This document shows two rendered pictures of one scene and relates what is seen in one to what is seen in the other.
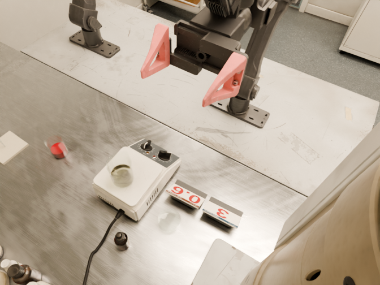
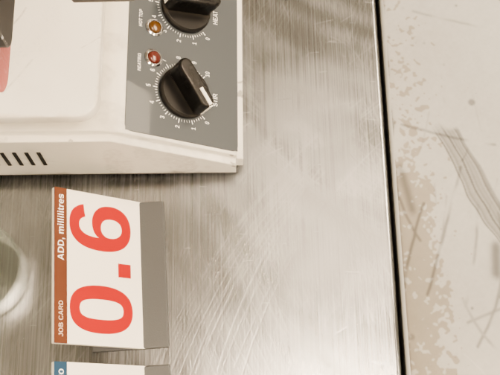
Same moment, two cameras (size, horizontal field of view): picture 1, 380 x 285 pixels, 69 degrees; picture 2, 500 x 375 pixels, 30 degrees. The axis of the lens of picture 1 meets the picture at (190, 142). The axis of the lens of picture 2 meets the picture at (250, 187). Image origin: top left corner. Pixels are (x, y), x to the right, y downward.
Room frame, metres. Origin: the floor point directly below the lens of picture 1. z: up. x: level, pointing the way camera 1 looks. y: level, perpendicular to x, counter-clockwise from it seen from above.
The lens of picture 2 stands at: (0.31, -0.16, 1.45)
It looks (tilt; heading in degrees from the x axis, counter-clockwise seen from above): 71 degrees down; 63
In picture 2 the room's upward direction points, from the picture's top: 1 degrees counter-clockwise
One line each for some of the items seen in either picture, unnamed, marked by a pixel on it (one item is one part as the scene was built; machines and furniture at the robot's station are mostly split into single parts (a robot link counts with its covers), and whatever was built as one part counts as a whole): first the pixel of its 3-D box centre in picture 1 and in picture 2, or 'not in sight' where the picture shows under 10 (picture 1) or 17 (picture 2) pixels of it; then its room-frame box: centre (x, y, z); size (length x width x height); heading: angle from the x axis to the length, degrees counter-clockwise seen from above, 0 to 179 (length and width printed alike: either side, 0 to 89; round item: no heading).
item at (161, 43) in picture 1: (168, 60); not in sight; (0.33, 0.04, 1.30); 0.09 x 0.07 x 0.07; 153
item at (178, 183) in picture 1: (186, 193); (111, 268); (0.30, 0.00, 0.92); 0.09 x 0.06 x 0.04; 66
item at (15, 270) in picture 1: (23, 274); not in sight; (0.08, 0.31, 0.94); 0.04 x 0.04 x 0.09
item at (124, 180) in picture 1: (121, 170); not in sight; (0.29, 0.14, 1.02); 0.06 x 0.05 x 0.08; 163
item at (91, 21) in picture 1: (86, 20); not in sight; (0.88, 0.39, 1.00); 0.09 x 0.06 x 0.06; 63
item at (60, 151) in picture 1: (57, 146); not in sight; (0.40, 0.35, 0.93); 0.04 x 0.04 x 0.06
